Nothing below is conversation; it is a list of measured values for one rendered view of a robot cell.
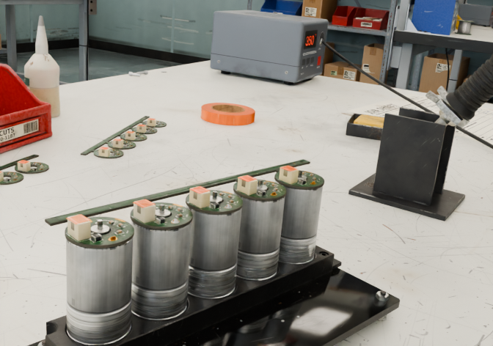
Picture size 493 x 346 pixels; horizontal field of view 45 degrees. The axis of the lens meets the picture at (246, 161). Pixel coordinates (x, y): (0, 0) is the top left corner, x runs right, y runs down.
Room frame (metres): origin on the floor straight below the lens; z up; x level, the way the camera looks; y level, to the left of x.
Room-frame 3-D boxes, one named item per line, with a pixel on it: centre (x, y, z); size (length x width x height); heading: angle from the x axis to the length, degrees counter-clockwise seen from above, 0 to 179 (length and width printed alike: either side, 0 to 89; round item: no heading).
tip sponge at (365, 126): (0.63, -0.15, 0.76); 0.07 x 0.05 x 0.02; 74
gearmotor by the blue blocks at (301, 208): (0.28, -0.03, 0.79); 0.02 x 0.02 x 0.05
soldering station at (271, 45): (0.95, -0.02, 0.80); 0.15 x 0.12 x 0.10; 65
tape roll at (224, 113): (0.64, 0.03, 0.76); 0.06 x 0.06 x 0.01
